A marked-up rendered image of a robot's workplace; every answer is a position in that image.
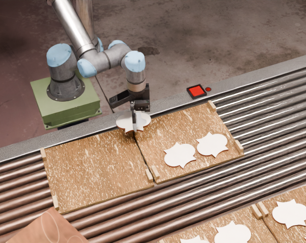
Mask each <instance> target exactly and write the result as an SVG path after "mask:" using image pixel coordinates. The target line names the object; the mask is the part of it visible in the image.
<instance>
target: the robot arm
mask: <svg viewBox="0 0 306 243"><path fill-rule="evenodd" d="M46 2H47V3H48V5H50V6H52V8H53V10H54V11H55V13H56V15H57V17H58V19H59V21H60V23H61V25H62V27H63V28H64V30H65V32H66V34H67V36H68V38H69V40H70V41H71V43H72V45H70V46H69V45H68V44H65V43H63V44H61V43H60V44H57V45H54V46H53V47H51V48H50V49H49V50H48V52H47V55H46V56H47V64H48V66H49V71H50V75H51V84H50V91H51V94H52V95H53V96H54V97H57V98H70V97H73V96H75V95H77V94H78V93H79V92H80V90H81V83H80V81H79V79H78V77H77V76H76V74H75V70H76V69H79V72H80V74H81V75H82V76H83V77H84V78H88V77H92V76H95V75H97V74H99V73H102V72H104V71H107V70H109V69H112V68H115V67H117V66H121V67H122V68H123V69H124V70H125V71H126V80H127V88H128V89H127V90H125V91H123V92H121V93H119V94H117V95H115V96H113V97H111V98H109V105H110V106H111V107H112V108H113V109H114V108H116V107H118V106H120V105H122V104H124V103H126V102H128V101H129V102H130V109H131V112H132V122H133V130H134V131H135V132H137V131H136V128H137V127H138V126H141V125H144V124H146V120H145V119H143V118H141V114H140V113H139V112H137V113H136V112H135V111H145V112H150V98H149V83H146V71H145V66H146V62H145V57H144V55H143V54H142V53H141V52H138V51H132V50H131V49H130V48H129V46H128V45H127V44H125V43H124V42H123V41H121V40H115V41H113V42H112V43H111V44H110V45H109V47H108V49H107V50H105V51H104V48H103V46H102V42H101V40H100V39H99V38H98V37H97V36H96V35H95V34H94V26H93V7H92V0H72V2H71V1H70V0H46ZM145 87H146V88H145ZM148 106H149V109H147V108H148ZM136 117H137V119H136Z"/></svg>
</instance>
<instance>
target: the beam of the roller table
mask: <svg viewBox="0 0 306 243"><path fill-rule="evenodd" d="M304 69H306V55H303V56H301V57H297V58H294V59H291V60H287V61H284V62H281V63H277V64H274V65H271V66H268V67H264V68H261V69H258V70H254V71H251V72H248V73H244V74H241V75H238V76H235V77H232V78H229V79H225V80H222V81H218V82H215V83H211V84H208V85H205V86H202V87H203V89H205V88H206V87H210V88H211V89H212V90H211V91H209V92H207V91H206V93H207V95H206V96H204V97H201V98H197V99H194V100H193V99H192V98H191V96H190V95H189V93H188V92H187V91H186V92H182V93H179V94H175V95H172V96H169V97H166V98H162V99H159V100H156V101H153V102H150V112H145V111H141V112H142V113H146V114H148V115H149V116H150V117H154V116H158V115H160V114H163V113H167V112H170V111H173V110H176V109H179V108H183V107H186V106H190V105H193V104H196V103H199V102H202V101H205V100H208V99H211V98H215V97H218V96H221V95H225V94H228V93H231V92H234V91H237V90H240V89H244V88H247V87H250V86H253V85H256V84H259V83H263V82H266V81H269V80H272V79H276V78H279V77H282V76H285V75H288V74H292V73H295V72H298V71H301V70H304ZM124 111H127V112H131V109H130V108H129V109H126V110H123V111H120V112H116V113H113V114H110V115H106V116H103V117H100V118H97V119H94V120H90V121H87V122H83V123H80V124H77V125H73V126H70V127H67V128H64V129H61V130H57V131H54V132H51V133H48V134H44V135H40V136H37V137H34V138H31V139H28V140H24V141H21V142H18V143H15V144H11V145H8V146H5V147H2V148H0V165H1V164H4V163H7V162H11V161H14V160H17V159H20V158H23V157H26V156H30V155H33V154H36V153H39V152H40V148H44V149H47V148H51V147H55V146H58V145H61V144H65V143H69V142H73V141H76V140H80V139H84V138H87V137H90V136H93V135H97V134H100V133H103V132H106V131H110V130H113V129H116V128H118V127H117V125H116V120H117V118H118V117H119V116H121V115H124Z"/></svg>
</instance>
